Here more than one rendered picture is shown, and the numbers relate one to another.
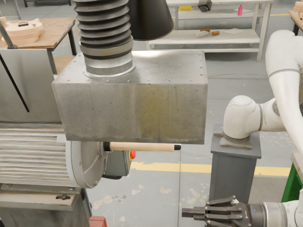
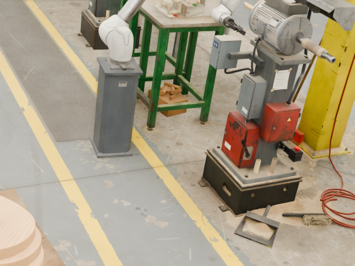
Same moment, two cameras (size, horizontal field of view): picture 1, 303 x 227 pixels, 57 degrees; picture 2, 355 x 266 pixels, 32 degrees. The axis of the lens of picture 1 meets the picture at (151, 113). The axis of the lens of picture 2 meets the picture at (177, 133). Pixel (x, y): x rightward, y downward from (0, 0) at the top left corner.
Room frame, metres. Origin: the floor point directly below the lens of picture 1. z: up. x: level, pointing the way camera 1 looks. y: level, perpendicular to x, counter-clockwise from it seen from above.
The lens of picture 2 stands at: (3.49, 2.96, 2.47)
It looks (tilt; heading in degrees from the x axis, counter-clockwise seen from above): 29 degrees down; 231
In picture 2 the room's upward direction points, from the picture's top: 9 degrees clockwise
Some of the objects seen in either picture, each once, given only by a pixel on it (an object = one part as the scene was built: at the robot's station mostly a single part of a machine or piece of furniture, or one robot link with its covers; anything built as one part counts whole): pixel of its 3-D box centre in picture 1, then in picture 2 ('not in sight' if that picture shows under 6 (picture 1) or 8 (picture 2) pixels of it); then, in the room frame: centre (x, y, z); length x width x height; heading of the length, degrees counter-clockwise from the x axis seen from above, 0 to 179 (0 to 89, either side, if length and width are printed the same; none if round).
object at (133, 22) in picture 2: not in sight; (130, 53); (0.79, -1.17, 0.45); 0.05 x 0.05 x 0.90; 82
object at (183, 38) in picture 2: not in sight; (181, 50); (0.29, -1.10, 0.45); 0.05 x 0.05 x 0.90; 82
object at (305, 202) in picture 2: not in sight; (268, 170); (0.36, 0.28, 0.02); 1.46 x 1.45 x 0.04; 82
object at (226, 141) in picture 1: (232, 134); (120, 62); (1.32, -0.47, 0.73); 0.22 x 0.18 x 0.06; 74
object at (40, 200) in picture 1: (32, 174); (280, 50); (0.68, 0.41, 1.11); 0.36 x 0.24 x 0.04; 82
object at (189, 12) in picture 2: not in sight; (186, 6); (0.54, -0.81, 0.98); 0.27 x 0.16 x 0.09; 85
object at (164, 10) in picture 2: not in sight; (169, 11); (0.69, -0.83, 0.94); 0.27 x 0.15 x 0.01; 85
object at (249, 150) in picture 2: not in sight; (246, 150); (0.90, 0.51, 0.47); 0.12 x 0.03 x 0.18; 172
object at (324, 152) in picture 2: not in sight; (317, 141); (-0.38, 0.10, 0.02); 0.40 x 0.40 x 0.02; 82
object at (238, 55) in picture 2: not in sight; (241, 55); (0.85, 0.23, 1.02); 0.19 x 0.04 x 0.04; 172
